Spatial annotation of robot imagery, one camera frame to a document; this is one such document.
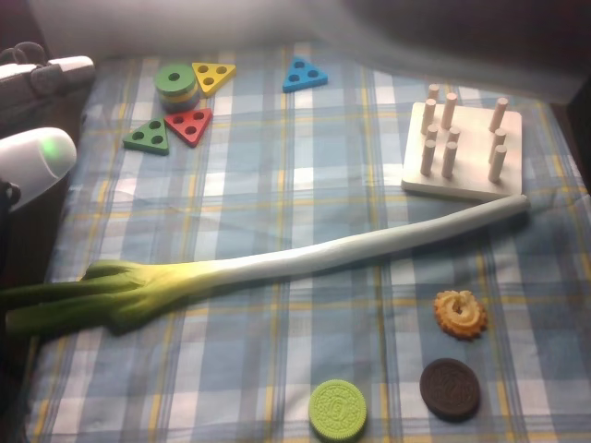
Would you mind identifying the yellow ring block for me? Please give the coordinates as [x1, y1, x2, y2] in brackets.
[159, 85, 200, 103]

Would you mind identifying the green sandwich cookie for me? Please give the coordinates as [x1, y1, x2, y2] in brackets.
[308, 378, 369, 443]

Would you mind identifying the yellow butter cookie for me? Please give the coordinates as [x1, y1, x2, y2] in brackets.
[432, 289, 488, 341]

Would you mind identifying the green triangle block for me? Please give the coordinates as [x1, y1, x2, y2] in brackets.
[122, 117, 171, 157]

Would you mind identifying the dark brown sandwich cookie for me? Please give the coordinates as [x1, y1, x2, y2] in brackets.
[418, 357, 481, 423]

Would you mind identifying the leek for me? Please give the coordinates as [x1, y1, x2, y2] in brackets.
[0, 193, 529, 341]

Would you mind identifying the yellow triangle block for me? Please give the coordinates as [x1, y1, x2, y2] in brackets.
[191, 62, 237, 98]

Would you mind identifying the blue plaid tablecloth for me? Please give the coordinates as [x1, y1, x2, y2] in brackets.
[25, 43, 591, 443]

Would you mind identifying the green ring block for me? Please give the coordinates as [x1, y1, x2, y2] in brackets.
[153, 63, 198, 99]

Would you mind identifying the blue triangle block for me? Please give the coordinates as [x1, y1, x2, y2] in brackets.
[282, 55, 330, 94]

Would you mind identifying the red triangle block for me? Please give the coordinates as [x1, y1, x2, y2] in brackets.
[163, 108, 214, 149]

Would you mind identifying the white wooden peg board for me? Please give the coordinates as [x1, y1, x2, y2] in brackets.
[400, 83, 525, 202]

